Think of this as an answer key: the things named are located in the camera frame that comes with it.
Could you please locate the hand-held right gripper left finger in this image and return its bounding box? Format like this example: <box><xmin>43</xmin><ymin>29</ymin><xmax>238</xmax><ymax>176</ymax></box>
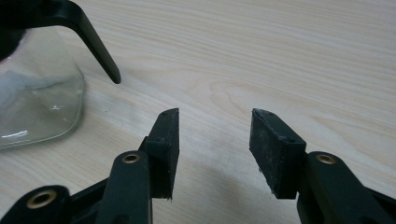
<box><xmin>95</xmin><ymin>107</ymin><xmax>181</xmax><ymax>224</ymax></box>

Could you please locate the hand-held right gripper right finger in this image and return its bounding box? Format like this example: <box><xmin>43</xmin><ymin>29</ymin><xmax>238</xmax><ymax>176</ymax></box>
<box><xmin>248</xmin><ymin>107</ymin><xmax>388</xmax><ymax>224</ymax></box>

